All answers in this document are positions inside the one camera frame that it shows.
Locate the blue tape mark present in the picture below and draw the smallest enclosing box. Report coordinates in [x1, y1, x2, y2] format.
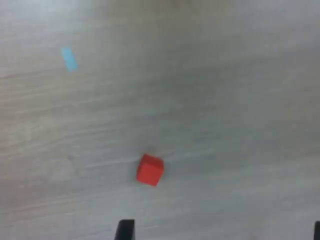
[61, 47, 79, 73]

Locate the red wooden cube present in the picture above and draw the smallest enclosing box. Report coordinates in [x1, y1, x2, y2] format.
[136, 153, 165, 188]

